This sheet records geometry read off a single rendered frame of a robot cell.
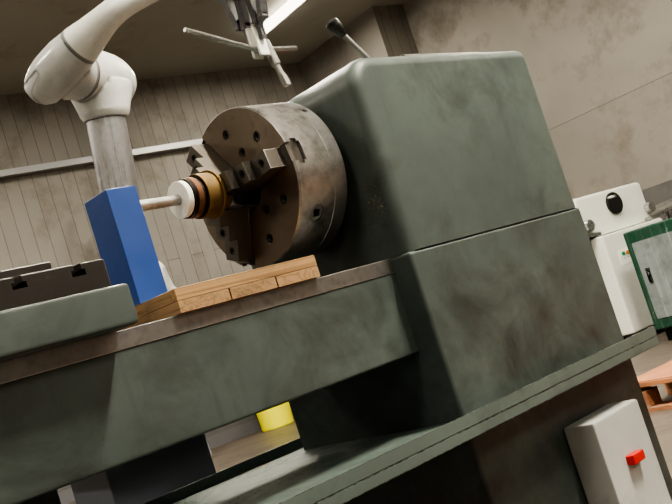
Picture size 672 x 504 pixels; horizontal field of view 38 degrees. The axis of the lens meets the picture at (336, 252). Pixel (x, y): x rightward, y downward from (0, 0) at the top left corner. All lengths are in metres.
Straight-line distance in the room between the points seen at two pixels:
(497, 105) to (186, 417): 1.04
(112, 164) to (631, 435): 1.38
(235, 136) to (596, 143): 7.56
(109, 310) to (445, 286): 0.72
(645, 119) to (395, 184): 7.20
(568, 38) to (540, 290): 7.40
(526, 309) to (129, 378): 0.90
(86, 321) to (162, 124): 9.18
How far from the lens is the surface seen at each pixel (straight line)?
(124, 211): 1.67
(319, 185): 1.79
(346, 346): 1.71
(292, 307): 1.65
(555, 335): 2.07
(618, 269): 7.27
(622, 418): 2.07
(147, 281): 1.65
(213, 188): 1.78
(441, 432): 1.64
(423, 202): 1.86
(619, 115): 9.11
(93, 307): 1.37
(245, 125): 1.85
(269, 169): 1.75
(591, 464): 2.02
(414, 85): 1.97
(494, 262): 1.97
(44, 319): 1.34
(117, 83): 2.53
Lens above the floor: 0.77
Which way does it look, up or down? 4 degrees up
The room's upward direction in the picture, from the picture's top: 18 degrees counter-clockwise
